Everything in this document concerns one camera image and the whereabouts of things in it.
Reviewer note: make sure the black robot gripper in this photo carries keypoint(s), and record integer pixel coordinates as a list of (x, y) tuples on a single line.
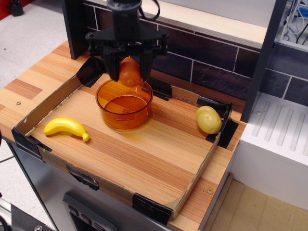
[(127, 36)]

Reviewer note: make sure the orange toy carrot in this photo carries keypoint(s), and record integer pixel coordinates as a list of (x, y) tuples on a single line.
[(129, 73)]

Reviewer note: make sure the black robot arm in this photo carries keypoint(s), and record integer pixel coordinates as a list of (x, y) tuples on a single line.
[(125, 5)]

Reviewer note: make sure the cardboard fence with black tape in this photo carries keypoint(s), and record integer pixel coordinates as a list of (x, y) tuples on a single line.
[(153, 168)]

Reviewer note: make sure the orange transparent plastic pot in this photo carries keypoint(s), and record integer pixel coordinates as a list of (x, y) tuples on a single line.
[(123, 107)]

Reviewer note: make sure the yellow toy banana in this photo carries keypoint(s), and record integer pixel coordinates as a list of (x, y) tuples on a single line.
[(66, 125)]

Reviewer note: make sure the yellow-green toy potato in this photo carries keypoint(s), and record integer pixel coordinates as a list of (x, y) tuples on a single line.
[(208, 120)]

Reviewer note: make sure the black object top left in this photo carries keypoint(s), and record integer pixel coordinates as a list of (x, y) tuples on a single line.
[(15, 8)]

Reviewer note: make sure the grey toy oven front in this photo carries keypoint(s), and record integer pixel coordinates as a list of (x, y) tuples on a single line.
[(87, 214)]

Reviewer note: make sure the white toy sink drainboard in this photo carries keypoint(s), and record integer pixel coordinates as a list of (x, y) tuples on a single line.
[(272, 154)]

